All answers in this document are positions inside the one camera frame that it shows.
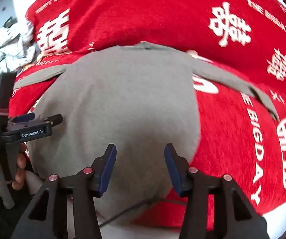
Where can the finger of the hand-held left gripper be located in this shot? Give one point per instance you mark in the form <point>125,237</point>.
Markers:
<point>55,119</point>
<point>25,117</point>

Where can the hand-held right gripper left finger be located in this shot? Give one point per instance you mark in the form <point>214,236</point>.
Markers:
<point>107,169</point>

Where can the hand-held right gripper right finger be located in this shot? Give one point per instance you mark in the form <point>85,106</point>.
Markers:
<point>174,171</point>

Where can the grey towel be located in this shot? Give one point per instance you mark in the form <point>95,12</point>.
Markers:
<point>123,104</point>

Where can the pile of white grey clothes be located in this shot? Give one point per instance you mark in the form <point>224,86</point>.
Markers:
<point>5,47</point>

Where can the red printed blanket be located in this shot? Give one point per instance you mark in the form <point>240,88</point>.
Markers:
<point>157,17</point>

